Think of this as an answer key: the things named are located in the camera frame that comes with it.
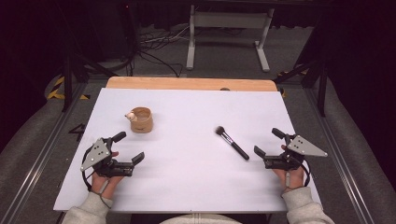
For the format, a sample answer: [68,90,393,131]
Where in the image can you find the black tripod stand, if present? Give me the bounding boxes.
[273,58,329,119]
[61,29,120,113]

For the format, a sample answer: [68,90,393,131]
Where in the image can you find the person's torso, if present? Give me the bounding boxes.
[159,213,243,224]

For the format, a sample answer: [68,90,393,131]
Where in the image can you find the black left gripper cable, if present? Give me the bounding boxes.
[80,154,94,191]

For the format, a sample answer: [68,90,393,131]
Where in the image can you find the white metal stand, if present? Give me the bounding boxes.
[185,4,276,74]

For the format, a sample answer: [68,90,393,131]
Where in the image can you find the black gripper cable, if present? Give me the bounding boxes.
[299,158,312,189]
[80,154,94,191]

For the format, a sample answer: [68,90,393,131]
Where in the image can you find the person's right hand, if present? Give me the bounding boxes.
[273,163,305,191]

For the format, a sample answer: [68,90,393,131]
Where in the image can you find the yellow black hazard tape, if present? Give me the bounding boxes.
[46,76,92,101]
[277,68,310,99]

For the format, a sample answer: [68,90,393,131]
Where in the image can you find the white table cover sheet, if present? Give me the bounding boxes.
[52,87,322,214]

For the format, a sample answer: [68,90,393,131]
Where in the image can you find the wooden cup with animal figure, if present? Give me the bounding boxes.
[124,106,154,134]

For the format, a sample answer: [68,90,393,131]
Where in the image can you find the black makeup brush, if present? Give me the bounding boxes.
[215,125,251,161]

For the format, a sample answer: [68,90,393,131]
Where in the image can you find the bundle of floor cables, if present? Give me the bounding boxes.
[135,23,191,78]

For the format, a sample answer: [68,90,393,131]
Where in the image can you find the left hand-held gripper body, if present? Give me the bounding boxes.
[79,136,135,179]

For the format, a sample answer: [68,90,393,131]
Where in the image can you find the dark cabinet with red light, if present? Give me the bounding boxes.
[89,2,138,61]

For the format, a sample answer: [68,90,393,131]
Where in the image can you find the person's left hand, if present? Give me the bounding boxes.
[91,150,124,201]

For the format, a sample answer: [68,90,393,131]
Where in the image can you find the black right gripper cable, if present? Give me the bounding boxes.
[299,158,312,189]

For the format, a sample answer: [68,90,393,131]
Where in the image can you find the aluminium floor rail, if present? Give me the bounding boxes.
[304,88,375,224]
[0,83,90,224]

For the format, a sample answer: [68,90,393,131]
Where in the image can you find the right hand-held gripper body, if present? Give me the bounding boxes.
[262,133,329,172]

